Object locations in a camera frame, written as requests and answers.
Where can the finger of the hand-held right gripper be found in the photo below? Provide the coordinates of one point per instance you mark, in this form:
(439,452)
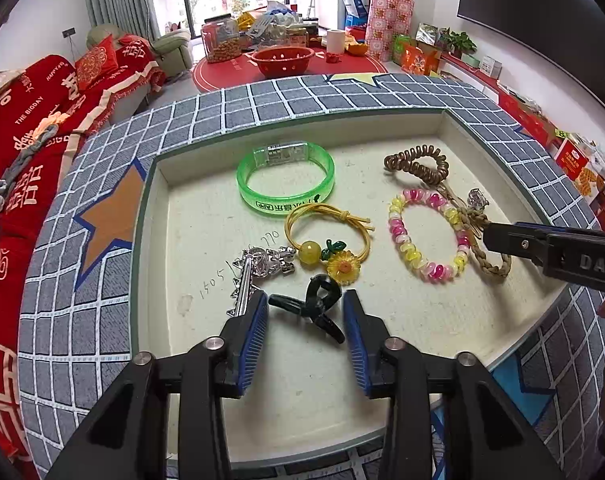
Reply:
(522,245)
(582,235)

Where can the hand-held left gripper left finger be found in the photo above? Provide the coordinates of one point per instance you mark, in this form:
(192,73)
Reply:
(252,340)

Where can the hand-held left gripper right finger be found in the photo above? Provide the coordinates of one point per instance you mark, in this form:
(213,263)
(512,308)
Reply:
(358,342)

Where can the black claw hair clip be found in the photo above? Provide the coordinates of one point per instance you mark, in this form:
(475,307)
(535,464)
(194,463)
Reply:
(315,302)

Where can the white shallow tray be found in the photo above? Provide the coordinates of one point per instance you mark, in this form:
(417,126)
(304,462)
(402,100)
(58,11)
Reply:
(302,400)

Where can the orange white snack box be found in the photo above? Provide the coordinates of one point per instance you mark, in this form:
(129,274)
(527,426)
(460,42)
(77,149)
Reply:
(577,170)

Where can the red low cabinet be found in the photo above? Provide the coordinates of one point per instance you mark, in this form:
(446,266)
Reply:
(522,112)

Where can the black television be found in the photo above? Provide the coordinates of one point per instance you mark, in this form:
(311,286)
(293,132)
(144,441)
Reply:
(537,10)

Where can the white card box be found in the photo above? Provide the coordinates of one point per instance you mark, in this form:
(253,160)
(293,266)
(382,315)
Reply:
(489,66)

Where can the green potted plant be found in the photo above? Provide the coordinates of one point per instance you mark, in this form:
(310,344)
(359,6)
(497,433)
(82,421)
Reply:
(457,41)

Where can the green orange gift box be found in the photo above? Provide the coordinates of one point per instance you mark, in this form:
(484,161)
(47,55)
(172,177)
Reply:
(417,59)

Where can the grey grid cloth with stars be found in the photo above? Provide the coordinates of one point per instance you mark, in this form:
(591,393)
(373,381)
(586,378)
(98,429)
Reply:
(192,120)

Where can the red patterned gift box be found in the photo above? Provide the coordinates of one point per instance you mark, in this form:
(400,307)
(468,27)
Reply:
(388,25)

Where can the orange fruit bowl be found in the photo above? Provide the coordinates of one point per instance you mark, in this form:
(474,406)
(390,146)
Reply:
(357,49)

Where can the red round table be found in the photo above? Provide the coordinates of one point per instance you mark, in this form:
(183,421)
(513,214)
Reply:
(227,75)

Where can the white cup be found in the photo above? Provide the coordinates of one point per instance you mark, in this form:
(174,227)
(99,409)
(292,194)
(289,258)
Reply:
(336,41)

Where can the red plastic colander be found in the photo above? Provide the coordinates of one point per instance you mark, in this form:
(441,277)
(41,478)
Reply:
(282,62)

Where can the sofa with red cover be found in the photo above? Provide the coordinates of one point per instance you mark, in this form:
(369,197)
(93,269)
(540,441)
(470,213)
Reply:
(22,170)

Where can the blue white bag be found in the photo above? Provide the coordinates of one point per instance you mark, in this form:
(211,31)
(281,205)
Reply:
(355,6)

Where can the grey braided cloth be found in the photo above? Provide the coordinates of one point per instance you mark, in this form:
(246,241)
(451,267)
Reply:
(17,165)

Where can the clear jar of snacks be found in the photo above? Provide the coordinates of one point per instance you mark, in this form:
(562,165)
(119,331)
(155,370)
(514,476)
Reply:
(222,42)

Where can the beige armchair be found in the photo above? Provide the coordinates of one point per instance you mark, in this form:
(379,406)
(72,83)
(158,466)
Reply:
(172,50)

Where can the small glass jar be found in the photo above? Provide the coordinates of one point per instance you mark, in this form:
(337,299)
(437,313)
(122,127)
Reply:
(297,36)

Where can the red embroidered cushion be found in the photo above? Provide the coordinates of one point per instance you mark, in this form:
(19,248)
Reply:
(96,62)

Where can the pile of plastic bags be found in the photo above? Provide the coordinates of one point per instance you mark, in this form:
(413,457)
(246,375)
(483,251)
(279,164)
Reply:
(272,20)

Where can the black wall outlet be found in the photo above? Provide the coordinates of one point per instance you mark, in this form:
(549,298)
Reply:
(69,33)

